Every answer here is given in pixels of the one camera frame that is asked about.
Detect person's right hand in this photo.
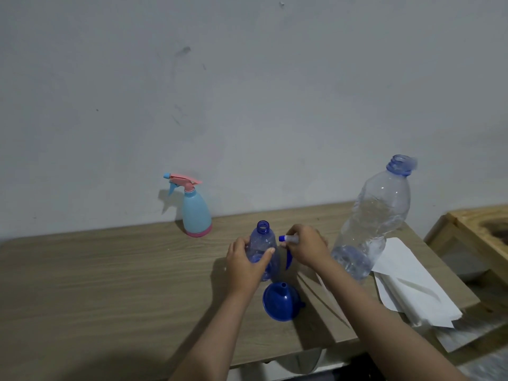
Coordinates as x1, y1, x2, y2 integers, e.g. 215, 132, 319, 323
280, 224, 332, 270

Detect person's left hand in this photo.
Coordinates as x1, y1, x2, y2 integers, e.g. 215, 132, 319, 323
225, 237, 277, 298

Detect dark blue spray bottle body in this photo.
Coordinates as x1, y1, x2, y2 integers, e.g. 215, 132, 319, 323
246, 220, 279, 283

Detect blue plastic funnel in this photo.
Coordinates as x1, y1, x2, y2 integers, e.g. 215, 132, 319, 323
262, 282, 306, 323

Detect light blue spray bottle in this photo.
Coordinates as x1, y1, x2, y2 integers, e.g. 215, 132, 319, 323
182, 190, 213, 239

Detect clear plastic water bottle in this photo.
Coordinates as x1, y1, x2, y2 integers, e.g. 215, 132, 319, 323
330, 154, 418, 282

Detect pink spray trigger head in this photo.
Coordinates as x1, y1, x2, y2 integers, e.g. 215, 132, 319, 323
163, 173, 203, 196

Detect person's left forearm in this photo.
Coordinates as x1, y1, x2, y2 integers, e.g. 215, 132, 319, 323
168, 287, 259, 381

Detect person's right forearm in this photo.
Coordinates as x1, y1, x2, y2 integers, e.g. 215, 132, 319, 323
313, 256, 469, 381

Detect white paper towels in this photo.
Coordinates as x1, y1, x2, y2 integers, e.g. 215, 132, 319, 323
373, 237, 464, 329

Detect light wooden stool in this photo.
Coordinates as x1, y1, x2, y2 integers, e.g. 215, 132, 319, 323
423, 205, 508, 274

